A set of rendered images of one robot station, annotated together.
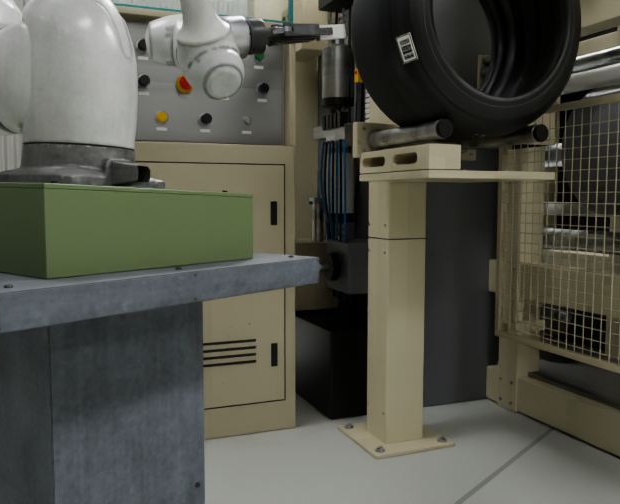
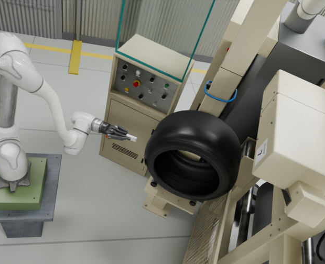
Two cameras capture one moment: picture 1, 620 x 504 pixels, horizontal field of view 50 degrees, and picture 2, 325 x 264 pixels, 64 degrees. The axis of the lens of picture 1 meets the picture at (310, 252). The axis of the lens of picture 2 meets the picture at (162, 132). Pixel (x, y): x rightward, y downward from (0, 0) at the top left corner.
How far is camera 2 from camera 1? 1.87 m
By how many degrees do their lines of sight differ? 47
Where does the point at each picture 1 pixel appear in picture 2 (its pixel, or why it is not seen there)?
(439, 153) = (149, 188)
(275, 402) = (140, 169)
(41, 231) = not seen: outside the picture
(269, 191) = (153, 126)
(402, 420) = (157, 203)
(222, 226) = (28, 206)
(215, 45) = (67, 146)
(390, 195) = not seen: hidden behind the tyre
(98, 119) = (6, 177)
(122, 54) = (11, 169)
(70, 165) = (2, 180)
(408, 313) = not seen: hidden behind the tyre
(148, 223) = (4, 206)
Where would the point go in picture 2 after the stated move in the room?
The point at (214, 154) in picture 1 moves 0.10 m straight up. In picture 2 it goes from (138, 108) to (140, 100)
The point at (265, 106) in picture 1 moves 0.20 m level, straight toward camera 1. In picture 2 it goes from (163, 100) to (148, 111)
